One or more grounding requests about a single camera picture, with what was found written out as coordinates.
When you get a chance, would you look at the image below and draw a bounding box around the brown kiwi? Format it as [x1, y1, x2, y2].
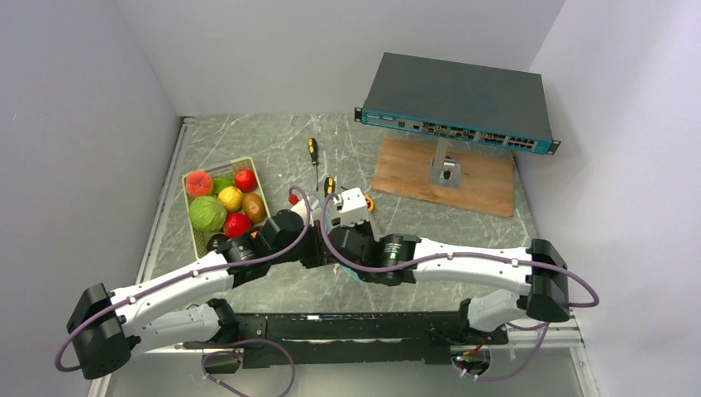
[242, 193, 267, 224]

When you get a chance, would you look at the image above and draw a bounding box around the red pomegranate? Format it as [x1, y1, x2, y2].
[223, 213, 253, 237]

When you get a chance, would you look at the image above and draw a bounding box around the red apple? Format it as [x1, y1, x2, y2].
[233, 169, 258, 194]

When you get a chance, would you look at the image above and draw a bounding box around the dark purple mangosteen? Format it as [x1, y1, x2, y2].
[206, 233, 230, 252]

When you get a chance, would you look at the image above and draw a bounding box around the clear zip top bag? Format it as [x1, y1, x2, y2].
[324, 206, 380, 283]

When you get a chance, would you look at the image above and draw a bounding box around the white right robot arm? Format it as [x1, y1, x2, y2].
[321, 227, 570, 343]

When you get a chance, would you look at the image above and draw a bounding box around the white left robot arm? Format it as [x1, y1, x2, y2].
[55, 210, 327, 380]

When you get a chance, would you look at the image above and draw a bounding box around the yellow tape measure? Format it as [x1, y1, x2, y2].
[365, 194, 375, 213]

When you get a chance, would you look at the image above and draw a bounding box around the yellow lemon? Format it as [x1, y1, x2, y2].
[217, 186, 245, 213]

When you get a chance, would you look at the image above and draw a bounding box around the green plastic basket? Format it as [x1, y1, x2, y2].
[183, 157, 269, 259]

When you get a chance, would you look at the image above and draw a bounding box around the lower yellow black screwdriver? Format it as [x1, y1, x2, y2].
[323, 176, 336, 198]

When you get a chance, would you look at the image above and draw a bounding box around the yellow black screwdriver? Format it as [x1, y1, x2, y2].
[323, 176, 336, 198]
[308, 138, 319, 190]

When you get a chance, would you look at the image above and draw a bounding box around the green cabbage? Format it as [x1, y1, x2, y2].
[188, 196, 227, 232]

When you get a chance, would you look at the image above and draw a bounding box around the upper yellow black screwdriver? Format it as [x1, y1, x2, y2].
[308, 138, 319, 190]

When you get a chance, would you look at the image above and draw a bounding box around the wooden board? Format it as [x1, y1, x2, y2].
[371, 136, 514, 218]

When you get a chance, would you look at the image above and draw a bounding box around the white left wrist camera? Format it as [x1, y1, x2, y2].
[290, 194, 312, 223]

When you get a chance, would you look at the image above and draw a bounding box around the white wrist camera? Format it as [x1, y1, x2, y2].
[290, 194, 312, 223]
[332, 188, 370, 227]

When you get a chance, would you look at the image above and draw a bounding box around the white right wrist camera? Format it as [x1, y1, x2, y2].
[332, 188, 370, 227]

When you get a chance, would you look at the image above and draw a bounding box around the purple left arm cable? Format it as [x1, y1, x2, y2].
[55, 186, 313, 374]

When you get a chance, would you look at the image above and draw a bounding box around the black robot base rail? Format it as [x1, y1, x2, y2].
[183, 311, 510, 369]

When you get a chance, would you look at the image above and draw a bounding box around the metal switch stand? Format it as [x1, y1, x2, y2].
[428, 138, 461, 189]

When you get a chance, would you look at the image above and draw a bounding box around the teal network switch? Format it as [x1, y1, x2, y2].
[354, 52, 560, 155]

